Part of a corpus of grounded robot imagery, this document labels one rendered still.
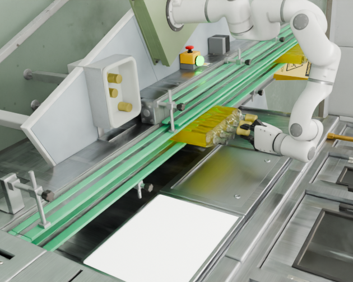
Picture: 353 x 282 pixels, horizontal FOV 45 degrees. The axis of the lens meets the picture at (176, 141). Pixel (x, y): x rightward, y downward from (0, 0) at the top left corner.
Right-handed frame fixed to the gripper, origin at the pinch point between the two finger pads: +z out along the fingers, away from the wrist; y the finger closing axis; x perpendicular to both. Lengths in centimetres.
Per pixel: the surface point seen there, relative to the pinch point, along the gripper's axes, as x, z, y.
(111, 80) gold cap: 39, 29, 27
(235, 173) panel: 11.2, -3.7, -12.5
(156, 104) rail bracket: 26.4, 21.0, 15.3
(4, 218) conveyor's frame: 93, 8, 7
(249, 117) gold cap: -9.3, 6.0, 1.3
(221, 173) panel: 14.2, 0.7, -12.5
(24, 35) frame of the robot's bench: 41, 90, 36
